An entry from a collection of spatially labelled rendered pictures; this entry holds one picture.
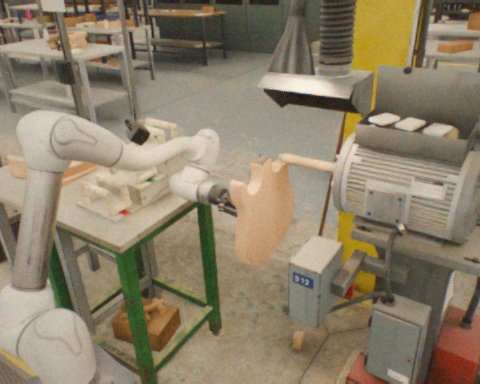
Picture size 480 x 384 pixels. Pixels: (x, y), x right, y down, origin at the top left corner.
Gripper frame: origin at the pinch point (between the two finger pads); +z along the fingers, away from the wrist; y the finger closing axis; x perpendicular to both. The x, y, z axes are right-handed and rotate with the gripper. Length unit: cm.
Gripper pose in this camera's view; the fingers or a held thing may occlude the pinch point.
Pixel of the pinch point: (260, 208)
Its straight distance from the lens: 159.8
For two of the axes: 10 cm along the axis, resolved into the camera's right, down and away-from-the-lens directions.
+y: -5.6, 5.1, -6.6
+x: -1.1, -8.3, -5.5
